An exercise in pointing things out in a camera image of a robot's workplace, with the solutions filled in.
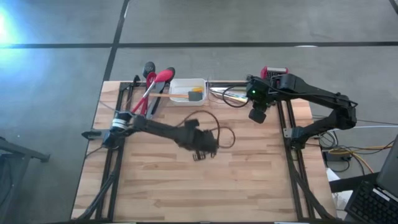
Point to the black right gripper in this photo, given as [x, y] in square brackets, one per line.
[261, 91]

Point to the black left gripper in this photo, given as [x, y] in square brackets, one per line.
[199, 140]

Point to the red spoon with steel neck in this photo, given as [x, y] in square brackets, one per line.
[164, 75]

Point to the red slotted turner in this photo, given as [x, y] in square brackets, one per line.
[151, 77]

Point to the black slotted nylon spoon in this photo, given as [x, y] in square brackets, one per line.
[149, 69]

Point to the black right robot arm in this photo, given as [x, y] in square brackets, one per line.
[314, 93]

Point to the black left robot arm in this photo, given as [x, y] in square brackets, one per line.
[158, 129]

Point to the white plastic bin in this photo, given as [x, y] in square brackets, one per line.
[180, 85]

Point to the black power box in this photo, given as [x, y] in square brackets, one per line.
[335, 157]

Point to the white paper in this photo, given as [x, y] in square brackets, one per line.
[343, 199]

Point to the black laptop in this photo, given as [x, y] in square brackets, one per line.
[370, 203]

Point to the black stand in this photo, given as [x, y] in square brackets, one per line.
[25, 151]

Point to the black aluminium rig frame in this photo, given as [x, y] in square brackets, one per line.
[230, 83]

